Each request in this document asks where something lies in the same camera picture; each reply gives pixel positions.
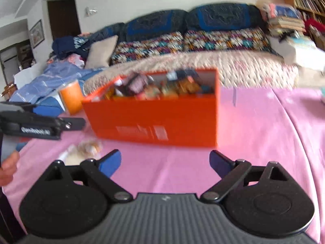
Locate floral cushion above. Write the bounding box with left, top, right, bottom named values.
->
left=183, top=28, right=272, bottom=52
left=111, top=32, right=184, bottom=64

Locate beige pillow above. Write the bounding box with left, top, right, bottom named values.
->
left=84, top=35, right=118, bottom=69

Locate right floral cushion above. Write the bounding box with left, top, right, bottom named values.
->
left=183, top=28, right=272, bottom=52

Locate quilted beige sofa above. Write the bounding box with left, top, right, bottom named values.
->
left=82, top=50, right=299, bottom=95

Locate person's left hand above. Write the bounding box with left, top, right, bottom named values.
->
left=0, top=151, right=20, bottom=187

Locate small framed wall picture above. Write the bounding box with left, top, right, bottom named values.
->
left=29, top=19, right=45, bottom=49

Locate stack of books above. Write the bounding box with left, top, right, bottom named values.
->
left=260, top=3, right=306, bottom=37

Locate blue striped bedding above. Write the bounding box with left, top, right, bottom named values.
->
left=9, top=62, right=104, bottom=117

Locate dark brown snack packet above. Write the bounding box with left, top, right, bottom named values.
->
left=115, top=73, right=150, bottom=96

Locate small clear cookie packet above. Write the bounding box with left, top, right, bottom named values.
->
left=77, top=139, right=102, bottom=159

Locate orange white canister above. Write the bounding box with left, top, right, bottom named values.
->
left=58, top=80, right=84, bottom=115

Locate pink tablecloth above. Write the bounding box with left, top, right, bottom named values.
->
left=1, top=89, right=324, bottom=243

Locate left floral cushion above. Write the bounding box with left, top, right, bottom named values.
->
left=111, top=32, right=184, bottom=64

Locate red biscuit bag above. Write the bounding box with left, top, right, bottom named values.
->
left=161, top=69, right=202, bottom=96

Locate orange cardboard box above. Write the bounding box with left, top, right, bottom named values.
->
left=82, top=69, right=220, bottom=148

